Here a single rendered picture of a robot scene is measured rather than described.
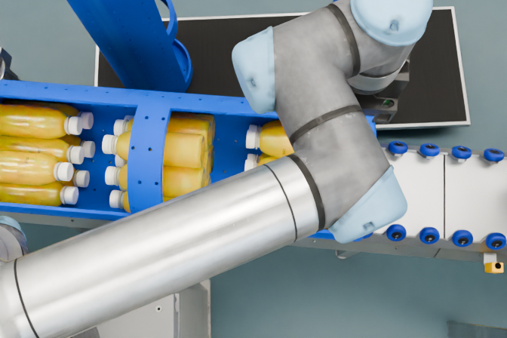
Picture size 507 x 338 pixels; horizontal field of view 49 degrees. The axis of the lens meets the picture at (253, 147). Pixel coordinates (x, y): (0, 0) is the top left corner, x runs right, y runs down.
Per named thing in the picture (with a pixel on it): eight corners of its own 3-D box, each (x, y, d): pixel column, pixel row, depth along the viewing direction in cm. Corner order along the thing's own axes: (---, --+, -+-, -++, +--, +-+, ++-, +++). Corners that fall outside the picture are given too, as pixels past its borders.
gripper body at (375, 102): (387, 127, 76) (410, 96, 64) (324, 122, 76) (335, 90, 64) (388, 75, 78) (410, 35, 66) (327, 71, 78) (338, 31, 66)
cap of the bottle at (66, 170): (66, 167, 120) (75, 168, 120) (61, 183, 118) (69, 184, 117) (61, 158, 116) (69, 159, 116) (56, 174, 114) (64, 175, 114)
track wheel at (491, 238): (510, 238, 124) (508, 231, 125) (490, 237, 124) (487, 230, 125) (504, 252, 126) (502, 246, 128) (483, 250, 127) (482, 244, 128)
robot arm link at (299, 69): (271, 135, 49) (384, 88, 50) (223, 29, 52) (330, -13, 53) (271, 157, 56) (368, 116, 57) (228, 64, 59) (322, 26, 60)
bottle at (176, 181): (201, 207, 115) (112, 199, 116) (206, 183, 121) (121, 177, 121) (200, 181, 111) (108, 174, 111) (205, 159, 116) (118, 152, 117)
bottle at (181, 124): (212, 122, 123) (130, 115, 124) (208, 116, 116) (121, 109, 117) (209, 153, 122) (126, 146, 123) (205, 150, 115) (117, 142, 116)
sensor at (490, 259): (496, 273, 130) (505, 272, 126) (483, 272, 130) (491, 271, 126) (495, 240, 132) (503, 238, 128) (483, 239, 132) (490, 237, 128)
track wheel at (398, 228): (409, 230, 125) (407, 223, 126) (388, 228, 125) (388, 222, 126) (404, 244, 127) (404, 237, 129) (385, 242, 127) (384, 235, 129)
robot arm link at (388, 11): (332, -24, 51) (415, -57, 52) (321, 32, 62) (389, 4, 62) (370, 47, 49) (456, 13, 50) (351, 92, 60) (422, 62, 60)
